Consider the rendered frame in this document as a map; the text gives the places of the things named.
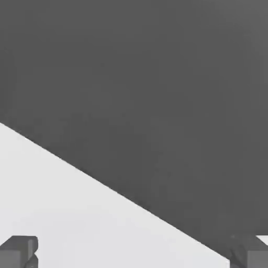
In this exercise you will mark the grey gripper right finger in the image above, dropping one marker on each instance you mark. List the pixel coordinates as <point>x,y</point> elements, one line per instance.
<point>253,257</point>

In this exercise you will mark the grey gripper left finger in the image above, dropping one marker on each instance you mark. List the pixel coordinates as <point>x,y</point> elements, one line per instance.
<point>16,251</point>

